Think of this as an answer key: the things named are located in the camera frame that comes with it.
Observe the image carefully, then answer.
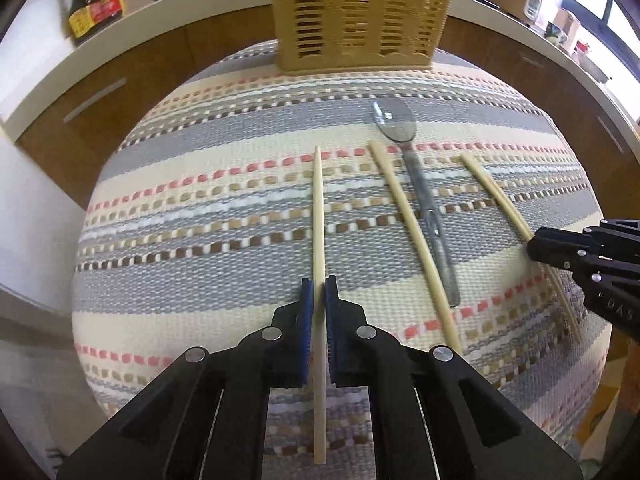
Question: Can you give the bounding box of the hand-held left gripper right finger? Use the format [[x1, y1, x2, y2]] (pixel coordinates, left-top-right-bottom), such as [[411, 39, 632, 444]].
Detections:
[[324, 275, 583, 480]]

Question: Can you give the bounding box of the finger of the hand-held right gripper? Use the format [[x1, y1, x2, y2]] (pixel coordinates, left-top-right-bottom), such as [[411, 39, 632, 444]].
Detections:
[[535, 218, 640, 252], [527, 243, 640, 284]]

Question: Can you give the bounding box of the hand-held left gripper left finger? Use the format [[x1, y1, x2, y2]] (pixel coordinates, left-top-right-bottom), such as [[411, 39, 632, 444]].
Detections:
[[55, 277, 316, 480]]

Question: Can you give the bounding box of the wooden chopstick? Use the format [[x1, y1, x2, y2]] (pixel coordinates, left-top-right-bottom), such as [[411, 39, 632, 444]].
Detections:
[[368, 140, 464, 355], [312, 146, 328, 465], [459, 153, 584, 345]]

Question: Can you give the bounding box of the silver spoon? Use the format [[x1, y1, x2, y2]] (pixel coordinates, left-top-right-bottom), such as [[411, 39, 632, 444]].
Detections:
[[371, 101, 462, 308]]

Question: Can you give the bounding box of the yellow plastic utensil basket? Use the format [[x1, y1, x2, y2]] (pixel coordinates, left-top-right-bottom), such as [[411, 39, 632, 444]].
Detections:
[[267, 0, 462, 72]]

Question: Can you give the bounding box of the striped woven table mat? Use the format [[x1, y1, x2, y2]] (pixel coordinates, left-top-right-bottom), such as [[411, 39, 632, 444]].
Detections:
[[71, 37, 613, 480]]

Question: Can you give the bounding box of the grey bowl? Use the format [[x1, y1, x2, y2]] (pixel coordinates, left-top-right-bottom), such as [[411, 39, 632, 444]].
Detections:
[[580, 52, 614, 84]]

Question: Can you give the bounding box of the beige kettle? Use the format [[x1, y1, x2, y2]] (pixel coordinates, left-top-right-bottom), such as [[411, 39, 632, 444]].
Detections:
[[552, 7, 582, 50]]

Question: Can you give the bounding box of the window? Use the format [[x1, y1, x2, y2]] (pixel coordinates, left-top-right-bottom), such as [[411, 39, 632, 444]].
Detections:
[[562, 0, 640, 126]]

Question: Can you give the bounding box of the wooden base cabinet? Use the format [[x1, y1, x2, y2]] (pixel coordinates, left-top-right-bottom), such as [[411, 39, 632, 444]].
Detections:
[[15, 2, 640, 221]]

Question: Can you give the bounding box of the white kitchen countertop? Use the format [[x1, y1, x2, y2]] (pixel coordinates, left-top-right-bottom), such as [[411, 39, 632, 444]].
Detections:
[[0, 0, 640, 143]]

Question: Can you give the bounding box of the slim dark sauce bottle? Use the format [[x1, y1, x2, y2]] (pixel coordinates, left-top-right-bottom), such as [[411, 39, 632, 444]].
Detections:
[[67, 0, 97, 45]]

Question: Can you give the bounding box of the long silver cabinet handle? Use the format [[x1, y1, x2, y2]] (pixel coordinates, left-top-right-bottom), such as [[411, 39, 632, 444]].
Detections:
[[63, 78, 127, 124]]

